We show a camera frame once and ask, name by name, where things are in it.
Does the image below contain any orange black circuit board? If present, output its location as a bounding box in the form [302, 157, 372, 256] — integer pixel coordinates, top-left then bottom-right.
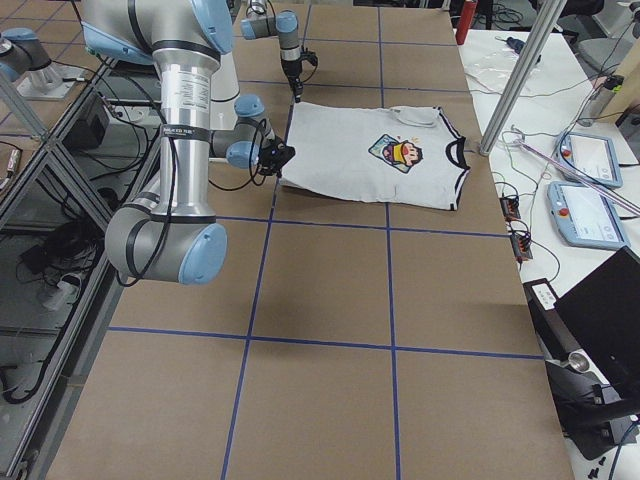
[499, 196, 522, 222]

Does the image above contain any near blue teach pendant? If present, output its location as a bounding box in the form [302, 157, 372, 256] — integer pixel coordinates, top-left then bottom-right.
[546, 181, 630, 251]

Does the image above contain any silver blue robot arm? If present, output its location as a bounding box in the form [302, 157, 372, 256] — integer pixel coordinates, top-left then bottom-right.
[240, 1, 304, 103]
[82, 1, 295, 286]

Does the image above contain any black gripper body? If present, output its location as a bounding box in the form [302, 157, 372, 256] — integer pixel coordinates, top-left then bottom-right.
[281, 58, 303, 80]
[259, 139, 295, 175]

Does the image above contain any grey cartoon print t-shirt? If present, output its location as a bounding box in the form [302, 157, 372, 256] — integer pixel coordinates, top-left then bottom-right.
[282, 102, 470, 210]

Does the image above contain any red cylinder bottle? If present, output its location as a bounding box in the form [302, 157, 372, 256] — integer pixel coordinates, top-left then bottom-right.
[455, 0, 477, 46]

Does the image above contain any clear plastic sheet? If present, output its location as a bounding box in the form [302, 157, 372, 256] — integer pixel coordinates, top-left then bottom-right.
[464, 37, 525, 93]

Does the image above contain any third background robot arm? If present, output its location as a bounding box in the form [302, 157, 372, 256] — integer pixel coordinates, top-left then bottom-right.
[1, 27, 85, 101]

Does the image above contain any blue teach pendant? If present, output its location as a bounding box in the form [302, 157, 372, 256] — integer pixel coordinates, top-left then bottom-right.
[546, 181, 630, 251]
[554, 132, 623, 188]

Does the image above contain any silver metal cup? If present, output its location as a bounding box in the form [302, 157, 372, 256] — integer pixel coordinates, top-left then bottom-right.
[567, 351, 591, 374]

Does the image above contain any black laptop computer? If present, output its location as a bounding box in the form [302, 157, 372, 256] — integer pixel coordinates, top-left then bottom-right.
[555, 247, 639, 398]

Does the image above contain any aluminium frame post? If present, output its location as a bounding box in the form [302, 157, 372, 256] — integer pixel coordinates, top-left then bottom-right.
[478, 0, 566, 156]

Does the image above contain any far blue teach pendant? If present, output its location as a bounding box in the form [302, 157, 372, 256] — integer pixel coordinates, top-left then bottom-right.
[554, 132, 623, 188]

